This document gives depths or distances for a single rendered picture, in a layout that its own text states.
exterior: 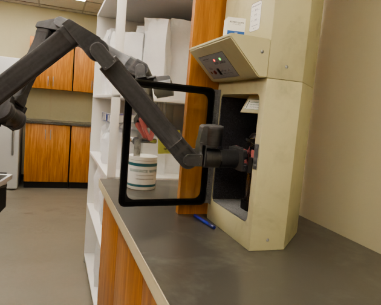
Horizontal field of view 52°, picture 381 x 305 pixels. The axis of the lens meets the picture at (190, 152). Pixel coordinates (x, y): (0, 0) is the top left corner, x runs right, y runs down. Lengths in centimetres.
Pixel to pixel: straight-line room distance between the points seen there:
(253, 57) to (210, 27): 40
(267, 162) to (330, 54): 63
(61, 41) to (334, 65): 96
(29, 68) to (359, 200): 106
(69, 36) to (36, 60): 10
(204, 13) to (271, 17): 37
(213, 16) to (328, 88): 50
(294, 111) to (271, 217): 30
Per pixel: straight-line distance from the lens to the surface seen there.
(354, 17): 152
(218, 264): 100
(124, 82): 106
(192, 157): 111
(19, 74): 107
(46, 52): 106
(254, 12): 118
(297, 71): 111
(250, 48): 104
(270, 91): 106
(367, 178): 137
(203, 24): 140
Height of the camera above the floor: 131
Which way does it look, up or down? 6 degrees down
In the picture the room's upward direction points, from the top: 5 degrees clockwise
